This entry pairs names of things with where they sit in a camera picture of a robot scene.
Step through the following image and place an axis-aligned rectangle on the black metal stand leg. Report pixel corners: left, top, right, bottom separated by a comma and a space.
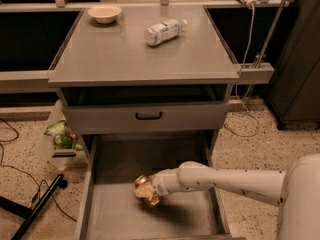
0, 174, 68, 240

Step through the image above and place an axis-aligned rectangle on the white hanging cable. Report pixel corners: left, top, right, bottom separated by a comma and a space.
223, 3, 261, 139

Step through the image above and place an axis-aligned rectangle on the clear plastic water bottle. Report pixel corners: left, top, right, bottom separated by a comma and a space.
144, 19, 188, 47

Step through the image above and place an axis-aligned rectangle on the crushed orange soda can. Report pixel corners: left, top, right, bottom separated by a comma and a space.
134, 175, 161, 207

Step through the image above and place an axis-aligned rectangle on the slanted metal rod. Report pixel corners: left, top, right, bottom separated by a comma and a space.
242, 0, 287, 102

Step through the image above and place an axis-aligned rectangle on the white ceramic bowl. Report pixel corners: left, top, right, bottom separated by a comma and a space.
87, 5, 122, 24

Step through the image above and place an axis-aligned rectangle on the grey drawer cabinet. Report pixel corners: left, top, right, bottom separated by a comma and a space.
49, 5, 239, 240

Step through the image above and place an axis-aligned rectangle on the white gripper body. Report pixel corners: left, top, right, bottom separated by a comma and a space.
151, 169, 182, 196

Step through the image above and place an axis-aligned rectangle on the dark cabinet at right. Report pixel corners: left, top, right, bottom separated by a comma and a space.
266, 0, 320, 130

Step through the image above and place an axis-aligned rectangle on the grey metal rail frame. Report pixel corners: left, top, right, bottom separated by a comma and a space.
0, 0, 296, 95

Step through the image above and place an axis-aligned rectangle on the green snack bag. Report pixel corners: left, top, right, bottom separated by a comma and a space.
44, 120, 83, 151

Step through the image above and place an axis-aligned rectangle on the open grey middle drawer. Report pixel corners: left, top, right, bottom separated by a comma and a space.
75, 132, 246, 240

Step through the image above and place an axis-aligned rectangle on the clear plastic bin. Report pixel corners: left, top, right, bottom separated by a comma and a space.
39, 101, 88, 170

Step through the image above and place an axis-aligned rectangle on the black floor cable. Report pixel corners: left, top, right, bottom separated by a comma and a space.
0, 117, 78, 223

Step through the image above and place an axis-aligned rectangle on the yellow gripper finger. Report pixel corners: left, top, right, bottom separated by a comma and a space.
134, 185, 154, 199

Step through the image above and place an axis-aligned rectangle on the black drawer handle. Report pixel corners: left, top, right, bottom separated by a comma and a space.
135, 112, 162, 121

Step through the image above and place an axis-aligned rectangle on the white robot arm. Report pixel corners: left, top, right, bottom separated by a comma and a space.
135, 154, 320, 240

